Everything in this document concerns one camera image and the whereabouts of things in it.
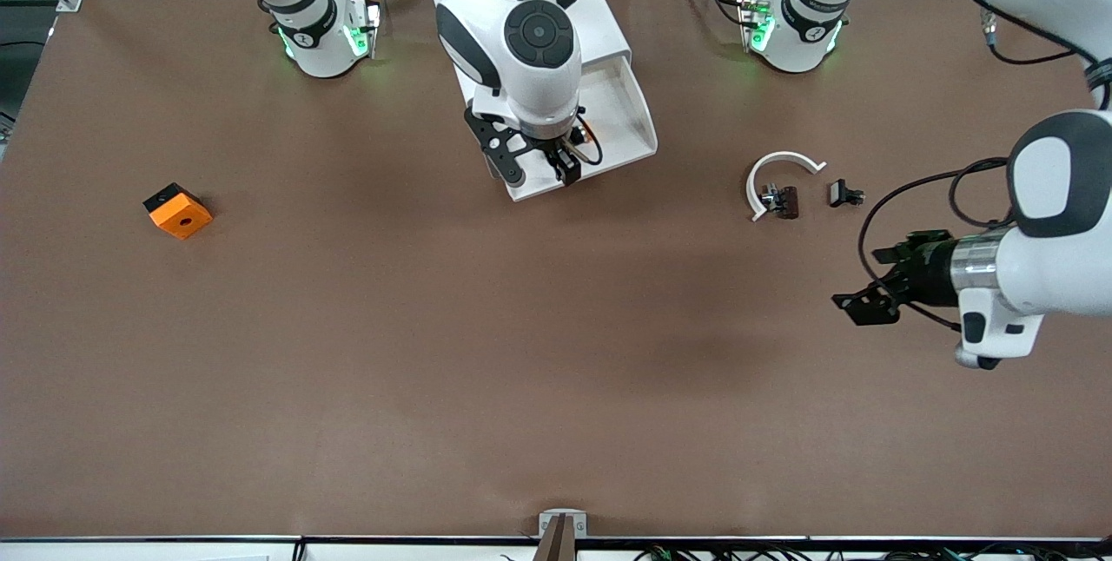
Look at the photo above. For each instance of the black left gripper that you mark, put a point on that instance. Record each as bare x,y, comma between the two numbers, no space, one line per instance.
928,267

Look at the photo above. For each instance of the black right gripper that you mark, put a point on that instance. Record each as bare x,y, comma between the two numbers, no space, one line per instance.
565,161

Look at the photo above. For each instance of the white cabinet drawer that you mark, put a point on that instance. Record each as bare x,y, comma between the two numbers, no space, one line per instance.
625,118

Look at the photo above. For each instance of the orange and black button housing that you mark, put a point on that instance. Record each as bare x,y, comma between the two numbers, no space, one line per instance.
182,218

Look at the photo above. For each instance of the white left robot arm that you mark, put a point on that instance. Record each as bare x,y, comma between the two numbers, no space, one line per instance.
1060,196

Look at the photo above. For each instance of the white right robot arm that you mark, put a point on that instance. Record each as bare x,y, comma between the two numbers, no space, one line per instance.
539,40

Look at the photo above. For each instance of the white four-drawer cabinet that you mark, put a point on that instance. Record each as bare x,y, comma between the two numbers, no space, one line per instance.
604,23

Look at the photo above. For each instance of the small black clip part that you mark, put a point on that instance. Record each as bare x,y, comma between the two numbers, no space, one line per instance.
839,193

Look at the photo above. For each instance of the dark brown connector block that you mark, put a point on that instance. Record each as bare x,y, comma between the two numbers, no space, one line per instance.
788,201

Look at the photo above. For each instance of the white curved plastic part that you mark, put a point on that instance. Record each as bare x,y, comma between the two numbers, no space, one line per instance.
751,192

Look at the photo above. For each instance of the grey metal bracket plate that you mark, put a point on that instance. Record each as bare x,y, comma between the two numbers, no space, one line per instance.
547,519

